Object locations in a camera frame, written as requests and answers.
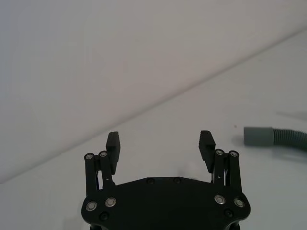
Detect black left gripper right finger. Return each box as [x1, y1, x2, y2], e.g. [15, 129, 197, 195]
[198, 130, 244, 192]

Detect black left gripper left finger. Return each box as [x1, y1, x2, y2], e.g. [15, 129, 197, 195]
[83, 131, 121, 196]

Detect grey corrugated hose plain cuff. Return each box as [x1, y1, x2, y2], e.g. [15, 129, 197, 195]
[243, 126, 307, 154]

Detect white table cloth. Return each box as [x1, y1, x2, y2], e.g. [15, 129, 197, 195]
[0, 28, 307, 230]

